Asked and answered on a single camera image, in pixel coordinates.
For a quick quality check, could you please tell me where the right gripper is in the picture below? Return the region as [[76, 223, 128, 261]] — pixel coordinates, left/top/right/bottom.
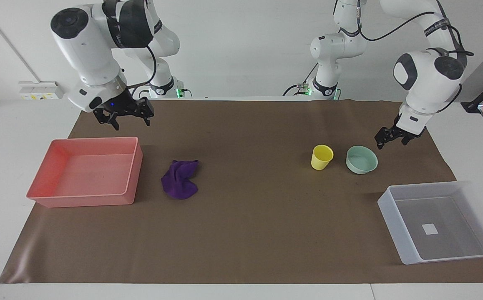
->
[[93, 91, 155, 131]]

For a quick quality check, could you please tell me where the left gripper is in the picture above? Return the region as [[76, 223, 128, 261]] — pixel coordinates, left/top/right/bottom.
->
[[374, 113, 427, 150]]

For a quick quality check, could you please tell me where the mint green bowl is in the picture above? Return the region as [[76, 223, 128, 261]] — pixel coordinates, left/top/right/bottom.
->
[[345, 145, 379, 175]]

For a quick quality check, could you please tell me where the pink plastic bin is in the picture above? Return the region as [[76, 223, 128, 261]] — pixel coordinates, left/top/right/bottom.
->
[[26, 136, 143, 208]]

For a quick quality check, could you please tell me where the yellow plastic cup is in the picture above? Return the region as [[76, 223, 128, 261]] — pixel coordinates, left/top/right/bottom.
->
[[311, 145, 334, 171]]

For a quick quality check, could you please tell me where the purple cloth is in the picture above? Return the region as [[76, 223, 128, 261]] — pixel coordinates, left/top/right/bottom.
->
[[161, 159, 200, 200]]

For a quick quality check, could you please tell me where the white power strip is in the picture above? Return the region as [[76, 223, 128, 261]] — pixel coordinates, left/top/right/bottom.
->
[[18, 81, 64, 101]]

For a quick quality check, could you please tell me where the clear plastic bin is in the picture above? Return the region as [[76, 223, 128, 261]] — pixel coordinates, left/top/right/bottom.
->
[[377, 180, 483, 265]]

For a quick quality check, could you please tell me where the black cable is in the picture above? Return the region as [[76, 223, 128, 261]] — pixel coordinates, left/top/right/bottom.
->
[[356, 0, 449, 42], [126, 44, 158, 90], [282, 62, 319, 97], [427, 25, 475, 114]]

